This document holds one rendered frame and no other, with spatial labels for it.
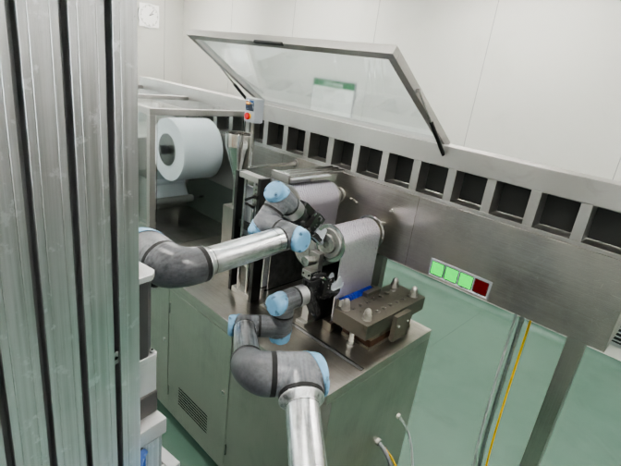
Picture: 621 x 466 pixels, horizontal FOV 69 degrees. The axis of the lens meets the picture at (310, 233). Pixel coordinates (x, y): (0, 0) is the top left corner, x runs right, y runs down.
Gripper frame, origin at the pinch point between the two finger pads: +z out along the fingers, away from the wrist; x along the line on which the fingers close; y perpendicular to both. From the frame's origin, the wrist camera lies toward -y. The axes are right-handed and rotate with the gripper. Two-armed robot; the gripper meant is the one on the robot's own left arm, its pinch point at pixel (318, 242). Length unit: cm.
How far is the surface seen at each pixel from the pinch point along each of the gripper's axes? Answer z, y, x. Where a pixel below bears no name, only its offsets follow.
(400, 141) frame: 5, 53, -4
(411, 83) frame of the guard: -32, 52, -22
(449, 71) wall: 164, 227, 104
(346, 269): 12.8, -2.1, -8.4
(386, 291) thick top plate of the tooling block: 36.6, 1.4, -16.0
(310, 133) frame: 9, 49, 46
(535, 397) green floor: 215, 14, -58
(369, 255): 22.1, 9.0, -8.5
